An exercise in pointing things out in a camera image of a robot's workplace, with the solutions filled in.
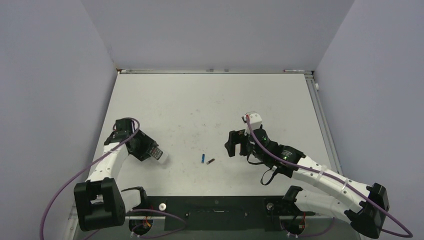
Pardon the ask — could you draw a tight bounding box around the white remote control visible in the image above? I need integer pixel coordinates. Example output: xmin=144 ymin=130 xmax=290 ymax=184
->
xmin=148 ymin=146 xmax=169 ymax=165

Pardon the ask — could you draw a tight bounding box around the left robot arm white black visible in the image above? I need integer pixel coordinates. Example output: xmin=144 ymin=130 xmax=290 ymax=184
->
xmin=73 ymin=117 xmax=167 ymax=232

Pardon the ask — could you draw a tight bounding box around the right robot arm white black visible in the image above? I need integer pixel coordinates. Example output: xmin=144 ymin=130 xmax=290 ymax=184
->
xmin=224 ymin=126 xmax=389 ymax=239

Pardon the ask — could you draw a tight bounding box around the black orange battery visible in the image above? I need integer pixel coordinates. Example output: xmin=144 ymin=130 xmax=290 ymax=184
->
xmin=206 ymin=158 xmax=216 ymax=165

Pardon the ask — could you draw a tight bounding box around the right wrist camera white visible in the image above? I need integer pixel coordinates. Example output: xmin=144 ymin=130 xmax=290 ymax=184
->
xmin=242 ymin=111 xmax=263 ymax=130

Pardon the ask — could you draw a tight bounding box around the aluminium frame rail right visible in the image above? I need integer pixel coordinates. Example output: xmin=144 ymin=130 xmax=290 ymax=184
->
xmin=304 ymin=71 xmax=343 ymax=175

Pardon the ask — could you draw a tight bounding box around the aluminium frame rail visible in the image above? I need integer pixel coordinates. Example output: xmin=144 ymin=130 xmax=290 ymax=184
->
xmin=304 ymin=71 xmax=343 ymax=175
xmin=117 ymin=68 xmax=314 ymax=75

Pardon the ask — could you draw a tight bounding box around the aluminium frame rail back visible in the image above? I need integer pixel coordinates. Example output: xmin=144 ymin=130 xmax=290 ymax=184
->
xmin=117 ymin=68 xmax=314 ymax=75

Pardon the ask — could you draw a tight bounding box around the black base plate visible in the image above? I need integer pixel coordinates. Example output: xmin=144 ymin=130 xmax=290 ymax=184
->
xmin=128 ymin=195 xmax=315 ymax=231

